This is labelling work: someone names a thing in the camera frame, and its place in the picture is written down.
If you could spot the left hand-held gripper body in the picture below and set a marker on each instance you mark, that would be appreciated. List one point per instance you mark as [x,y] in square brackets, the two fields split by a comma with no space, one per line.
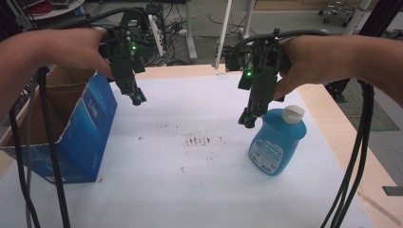
[122,68]

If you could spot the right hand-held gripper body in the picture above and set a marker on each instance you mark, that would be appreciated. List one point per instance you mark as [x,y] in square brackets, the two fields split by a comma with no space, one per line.
[263,82]

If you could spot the person's right hand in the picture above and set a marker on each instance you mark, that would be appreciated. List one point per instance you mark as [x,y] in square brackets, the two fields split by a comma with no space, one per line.
[313,60]

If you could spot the flat black plate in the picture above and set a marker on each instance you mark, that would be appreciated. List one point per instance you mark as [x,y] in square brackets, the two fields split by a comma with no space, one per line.
[393,190]

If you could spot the white metal stand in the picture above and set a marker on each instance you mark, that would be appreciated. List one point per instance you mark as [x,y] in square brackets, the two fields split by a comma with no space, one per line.
[223,34]

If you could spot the office chair base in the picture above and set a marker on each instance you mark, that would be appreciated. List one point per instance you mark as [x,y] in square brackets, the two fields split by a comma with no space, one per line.
[337,12]

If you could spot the white power strip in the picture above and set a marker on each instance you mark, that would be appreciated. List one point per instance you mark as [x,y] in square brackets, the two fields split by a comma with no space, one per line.
[157,34]

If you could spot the person's left hand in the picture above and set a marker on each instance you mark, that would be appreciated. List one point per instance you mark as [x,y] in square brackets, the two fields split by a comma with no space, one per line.
[77,47]

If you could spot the blue bottle with white cap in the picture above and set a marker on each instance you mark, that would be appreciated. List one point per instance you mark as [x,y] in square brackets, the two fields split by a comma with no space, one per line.
[278,142]

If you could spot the white table mat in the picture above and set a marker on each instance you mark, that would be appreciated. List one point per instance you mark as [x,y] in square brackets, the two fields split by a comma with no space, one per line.
[190,177]

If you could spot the blue cardboard box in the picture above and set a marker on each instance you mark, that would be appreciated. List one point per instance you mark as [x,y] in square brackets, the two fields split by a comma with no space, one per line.
[92,126]

